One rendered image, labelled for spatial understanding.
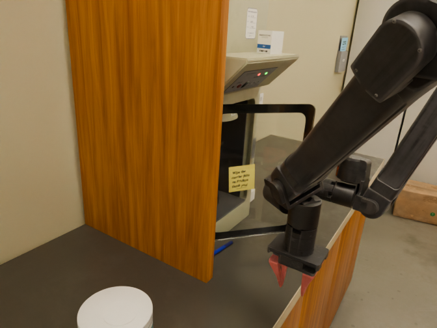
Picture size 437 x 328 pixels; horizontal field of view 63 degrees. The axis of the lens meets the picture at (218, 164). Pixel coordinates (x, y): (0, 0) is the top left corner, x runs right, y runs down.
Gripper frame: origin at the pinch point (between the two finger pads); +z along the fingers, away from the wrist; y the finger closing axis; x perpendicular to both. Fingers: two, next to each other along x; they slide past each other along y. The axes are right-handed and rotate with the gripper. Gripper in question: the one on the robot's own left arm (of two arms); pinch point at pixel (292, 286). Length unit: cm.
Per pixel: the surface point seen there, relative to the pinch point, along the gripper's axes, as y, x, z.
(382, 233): 1, -245, 109
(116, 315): 22.7, 25.3, 0.5
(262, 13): 33, -43, -52
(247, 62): 21.9, -14.8, -40.8
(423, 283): -35, -192, 110
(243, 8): 33, -31, -53
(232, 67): 25.5, -14.5, -39.3
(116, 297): 26.2, 22.0, 0.6
